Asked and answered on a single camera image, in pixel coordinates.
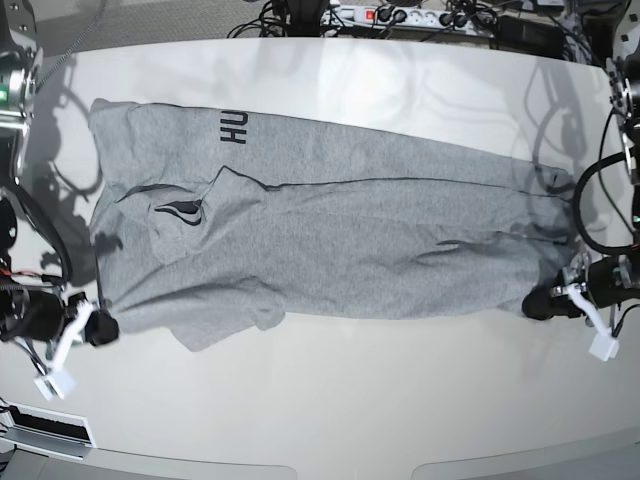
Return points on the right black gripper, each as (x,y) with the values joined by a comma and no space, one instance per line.
(53,321)

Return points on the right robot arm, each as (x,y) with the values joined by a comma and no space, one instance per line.
(28,312)

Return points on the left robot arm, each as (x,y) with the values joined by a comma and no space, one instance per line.
(622,69)

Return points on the white slotted table bracket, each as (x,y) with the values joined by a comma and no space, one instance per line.
(46,432)

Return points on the white power strip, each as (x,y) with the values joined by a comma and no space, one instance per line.
(412,18)

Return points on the grey t-shirt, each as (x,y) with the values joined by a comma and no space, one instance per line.
(212,221)

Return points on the black power adapter brick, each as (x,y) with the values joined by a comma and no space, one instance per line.
(530,37)

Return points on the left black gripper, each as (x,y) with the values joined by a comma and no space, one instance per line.
(604,283)

